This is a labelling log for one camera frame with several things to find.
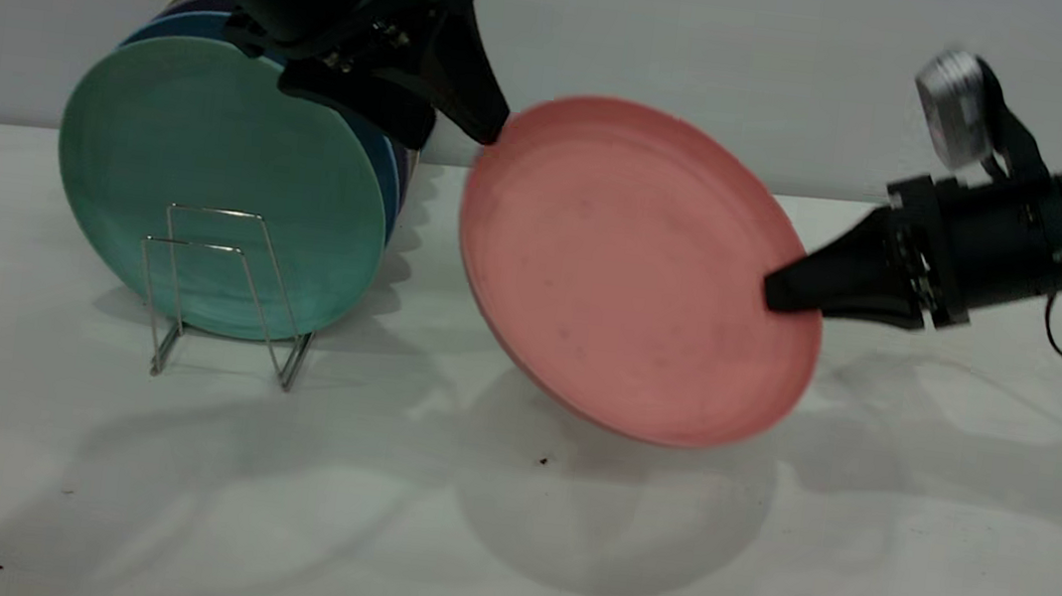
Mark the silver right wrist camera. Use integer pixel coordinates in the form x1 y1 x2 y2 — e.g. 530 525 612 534
904 45 1062 194

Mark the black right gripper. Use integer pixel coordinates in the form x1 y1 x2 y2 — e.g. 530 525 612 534
759 151 1062 348

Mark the blue round plate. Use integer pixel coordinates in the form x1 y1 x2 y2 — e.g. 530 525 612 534
101 0 422 243

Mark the pink round plate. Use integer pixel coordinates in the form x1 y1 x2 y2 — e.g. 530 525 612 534
435 81 847 464

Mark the dark purple round plate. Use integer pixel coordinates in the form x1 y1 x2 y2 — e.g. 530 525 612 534
134 0 430 215

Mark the green round plate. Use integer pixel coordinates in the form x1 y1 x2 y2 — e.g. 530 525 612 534
39 23 409 357

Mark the silver wire plate rack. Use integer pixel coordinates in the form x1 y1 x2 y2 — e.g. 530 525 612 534
127 200 329 396

